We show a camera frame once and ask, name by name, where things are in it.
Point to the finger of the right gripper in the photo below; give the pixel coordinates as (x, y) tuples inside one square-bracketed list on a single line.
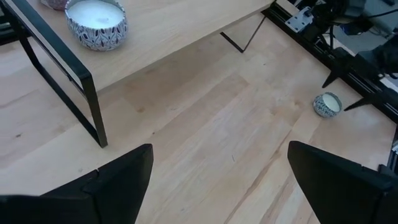
[(367, 101), (340, 72)]

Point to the silver arm base bracket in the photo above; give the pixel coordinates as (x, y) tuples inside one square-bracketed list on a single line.
[(298, 20)]

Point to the wooden shelf riser black frame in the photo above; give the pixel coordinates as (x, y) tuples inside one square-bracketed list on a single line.
[(174, 28)]

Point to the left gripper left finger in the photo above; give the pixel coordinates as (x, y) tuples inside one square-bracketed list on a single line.
[(109, 196)]

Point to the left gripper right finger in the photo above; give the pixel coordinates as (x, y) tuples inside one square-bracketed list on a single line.
[(342, 193)]

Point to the black aluminium frame rails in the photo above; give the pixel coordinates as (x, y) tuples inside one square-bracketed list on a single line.
[(298, 39), (6, 31)]

